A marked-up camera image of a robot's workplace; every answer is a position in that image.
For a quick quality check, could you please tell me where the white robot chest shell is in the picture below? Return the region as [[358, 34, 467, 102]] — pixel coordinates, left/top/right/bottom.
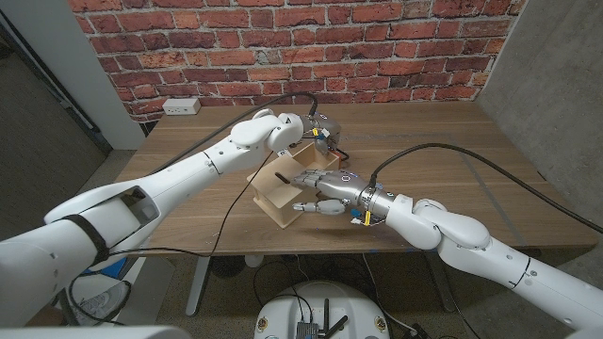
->
[[0, 324, 193, 339]]

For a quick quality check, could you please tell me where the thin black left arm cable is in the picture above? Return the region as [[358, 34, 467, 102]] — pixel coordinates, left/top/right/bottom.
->
[[68, 151, 277, 326]]

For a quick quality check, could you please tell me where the person's bare leg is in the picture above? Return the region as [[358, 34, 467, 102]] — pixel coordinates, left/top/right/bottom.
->
[[25, 306, 65, 329]]

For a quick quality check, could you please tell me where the white table leg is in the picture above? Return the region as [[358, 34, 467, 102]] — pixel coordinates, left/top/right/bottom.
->
[[426, 251, 457, 314], [185, 255, 212, 317]]

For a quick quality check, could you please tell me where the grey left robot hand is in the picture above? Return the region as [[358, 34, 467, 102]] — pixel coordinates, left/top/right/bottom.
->
[[300, 112, 343, 155]]

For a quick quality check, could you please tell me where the white power outlet strip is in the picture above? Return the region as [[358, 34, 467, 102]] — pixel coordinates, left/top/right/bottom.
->
[[161, 97, 202, 117]]

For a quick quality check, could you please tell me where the black floor cable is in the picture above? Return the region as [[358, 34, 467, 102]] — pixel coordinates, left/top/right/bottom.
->
[[252, 256, 312, 331]]

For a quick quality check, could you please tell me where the wooden drawer with red front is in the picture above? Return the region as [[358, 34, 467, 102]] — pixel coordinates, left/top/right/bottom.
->
[[287, 141, 350, 173]]

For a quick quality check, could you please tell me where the wooden box with slot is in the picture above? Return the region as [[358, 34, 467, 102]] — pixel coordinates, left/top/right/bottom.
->
[[246, 154, 326, 230]]

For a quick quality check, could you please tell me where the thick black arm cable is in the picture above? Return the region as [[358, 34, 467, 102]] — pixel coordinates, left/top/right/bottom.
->
[[367, 142, 603, 235], [56, 91, 319, 327]]

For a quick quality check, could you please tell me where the white robot base with antennas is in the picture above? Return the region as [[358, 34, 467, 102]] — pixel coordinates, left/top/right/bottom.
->
[[253, 281, 391, 339]]

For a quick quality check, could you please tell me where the grey sneaker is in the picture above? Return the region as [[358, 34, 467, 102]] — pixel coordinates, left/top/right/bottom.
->
[[68, 281, 132, 327]]

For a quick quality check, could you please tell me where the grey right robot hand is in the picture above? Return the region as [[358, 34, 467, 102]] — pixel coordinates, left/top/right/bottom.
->
[[291, 169, 398, 227]]

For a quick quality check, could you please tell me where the black round floor device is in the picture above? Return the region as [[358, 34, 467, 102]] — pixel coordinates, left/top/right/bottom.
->
[[209, 255, 246, 280]]

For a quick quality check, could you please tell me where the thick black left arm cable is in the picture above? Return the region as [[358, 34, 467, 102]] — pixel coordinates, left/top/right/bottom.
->
[[56, 91, 319, 327]]

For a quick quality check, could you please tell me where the printed brick wall backdrop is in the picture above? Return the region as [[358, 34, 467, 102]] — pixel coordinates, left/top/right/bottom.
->
[[67, 0, 530, 124]]

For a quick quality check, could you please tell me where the black power adapter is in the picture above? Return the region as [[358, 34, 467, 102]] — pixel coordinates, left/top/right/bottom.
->
[[407, 322, 432, 339]]

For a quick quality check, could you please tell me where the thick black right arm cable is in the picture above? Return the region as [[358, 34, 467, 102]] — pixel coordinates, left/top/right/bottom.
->
[[367, 142, 603, 235]]

